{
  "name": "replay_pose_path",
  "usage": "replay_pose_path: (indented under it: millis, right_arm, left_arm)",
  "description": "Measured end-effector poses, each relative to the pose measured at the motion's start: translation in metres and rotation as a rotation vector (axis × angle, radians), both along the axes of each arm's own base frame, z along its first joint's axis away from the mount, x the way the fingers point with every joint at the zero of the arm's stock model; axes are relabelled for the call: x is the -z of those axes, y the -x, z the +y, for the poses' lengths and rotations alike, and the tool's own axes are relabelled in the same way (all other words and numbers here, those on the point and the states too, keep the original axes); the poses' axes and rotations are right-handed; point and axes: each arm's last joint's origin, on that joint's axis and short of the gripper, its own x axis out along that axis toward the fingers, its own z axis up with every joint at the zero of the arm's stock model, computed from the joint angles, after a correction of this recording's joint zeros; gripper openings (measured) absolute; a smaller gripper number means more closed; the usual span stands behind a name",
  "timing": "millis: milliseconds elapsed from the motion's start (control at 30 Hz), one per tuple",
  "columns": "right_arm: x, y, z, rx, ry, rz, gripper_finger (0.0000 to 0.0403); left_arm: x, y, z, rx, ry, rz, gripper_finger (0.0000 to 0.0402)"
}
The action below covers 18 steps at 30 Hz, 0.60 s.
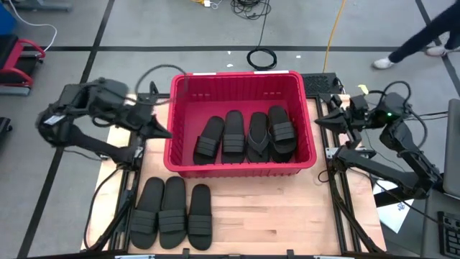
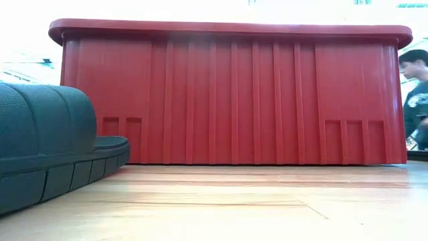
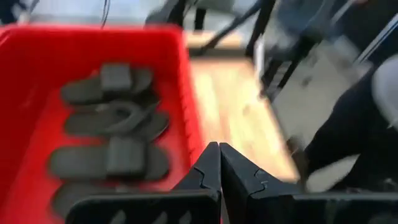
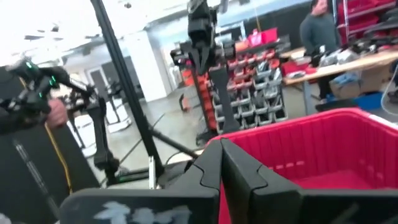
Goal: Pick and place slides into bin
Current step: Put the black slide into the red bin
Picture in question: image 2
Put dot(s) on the black slide sandal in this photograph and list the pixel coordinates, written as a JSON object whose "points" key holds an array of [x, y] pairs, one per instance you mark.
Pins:
{"points": [[43, 127]]}

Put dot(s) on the red plastic bin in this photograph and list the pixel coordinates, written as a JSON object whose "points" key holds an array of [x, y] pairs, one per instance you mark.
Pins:
{"points": [[234, 100]]}

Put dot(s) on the person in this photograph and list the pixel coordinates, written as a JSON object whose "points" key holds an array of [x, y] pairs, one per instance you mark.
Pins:
{"points": [[416, 107]]}

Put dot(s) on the black aluminium side frame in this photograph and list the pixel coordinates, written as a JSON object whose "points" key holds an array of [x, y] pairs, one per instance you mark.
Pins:
{"points": [[418, 156]]}

